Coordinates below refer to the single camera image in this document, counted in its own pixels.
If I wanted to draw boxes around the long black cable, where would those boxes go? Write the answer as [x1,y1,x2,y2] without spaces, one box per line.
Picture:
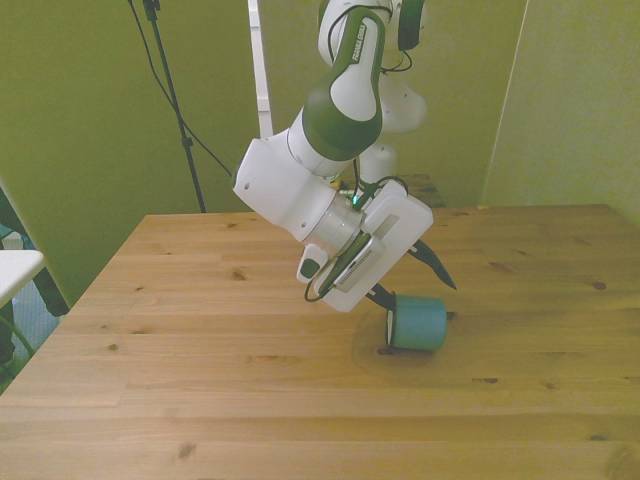
[125,0,235,178]

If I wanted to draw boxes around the blue mug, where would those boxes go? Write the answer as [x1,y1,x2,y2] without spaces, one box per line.
[383,294,448,353]

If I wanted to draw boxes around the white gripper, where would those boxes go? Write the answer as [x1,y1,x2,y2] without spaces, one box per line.
[319,179,459,315]

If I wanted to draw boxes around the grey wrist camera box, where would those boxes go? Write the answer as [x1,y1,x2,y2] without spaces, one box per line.
[319,233,388,296]

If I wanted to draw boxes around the small wooden side table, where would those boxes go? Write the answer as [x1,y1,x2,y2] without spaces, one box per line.
[394,173,447,209]

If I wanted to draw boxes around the black stand leg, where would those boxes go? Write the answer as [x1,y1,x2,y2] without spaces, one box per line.
[0,177,72,318]

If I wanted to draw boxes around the white vertical post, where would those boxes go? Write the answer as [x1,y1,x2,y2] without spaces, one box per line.
[247,0,277,140]

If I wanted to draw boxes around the white side table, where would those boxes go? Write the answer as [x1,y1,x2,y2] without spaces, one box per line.
[0,249,46,309]

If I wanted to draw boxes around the black tripod stand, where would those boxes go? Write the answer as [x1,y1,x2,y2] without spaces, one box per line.
[141,0,208,215]

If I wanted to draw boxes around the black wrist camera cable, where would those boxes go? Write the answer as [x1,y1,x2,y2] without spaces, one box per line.
[303,158,413,305]

